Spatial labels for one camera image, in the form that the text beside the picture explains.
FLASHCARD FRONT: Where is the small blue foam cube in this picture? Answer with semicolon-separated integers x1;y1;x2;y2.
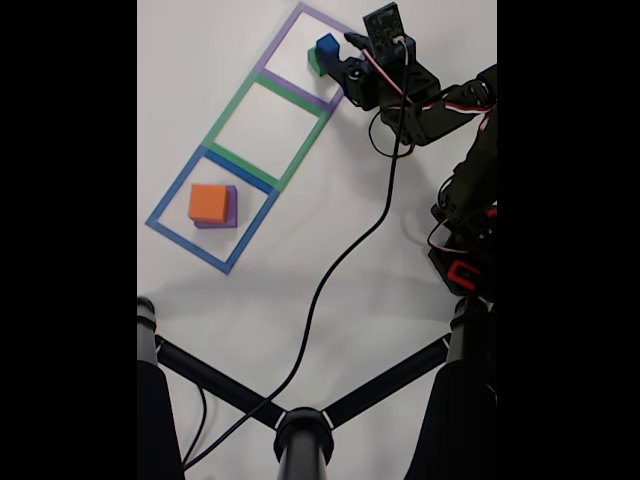
315;32;342;71

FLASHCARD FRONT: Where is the green foam cube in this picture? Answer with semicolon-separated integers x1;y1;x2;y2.
307;47;331;78

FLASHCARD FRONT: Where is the orange foam block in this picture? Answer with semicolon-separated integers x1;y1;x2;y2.
187;183;230;224

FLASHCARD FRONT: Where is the purple tape square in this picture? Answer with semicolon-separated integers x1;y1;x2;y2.
254;1;369;114

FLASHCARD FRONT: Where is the green tape square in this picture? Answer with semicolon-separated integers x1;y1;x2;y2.
202;69;334;194

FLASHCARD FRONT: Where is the purple foam block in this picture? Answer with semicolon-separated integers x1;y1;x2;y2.
193;184;239;230

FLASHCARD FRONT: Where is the red table clamp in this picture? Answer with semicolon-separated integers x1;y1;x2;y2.
446;259;481;291

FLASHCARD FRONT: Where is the blue tape square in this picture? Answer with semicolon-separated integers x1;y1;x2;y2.
144;144;281;276

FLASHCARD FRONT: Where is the black tripod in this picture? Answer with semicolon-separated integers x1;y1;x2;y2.
137;294;498;480

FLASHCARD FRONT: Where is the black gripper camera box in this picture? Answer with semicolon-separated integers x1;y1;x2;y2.
362;1;418;67

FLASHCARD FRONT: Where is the black camera cable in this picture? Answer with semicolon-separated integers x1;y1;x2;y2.
182;37;412;472

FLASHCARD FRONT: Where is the thin black cable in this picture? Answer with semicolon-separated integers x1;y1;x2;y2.
180;384;207;466

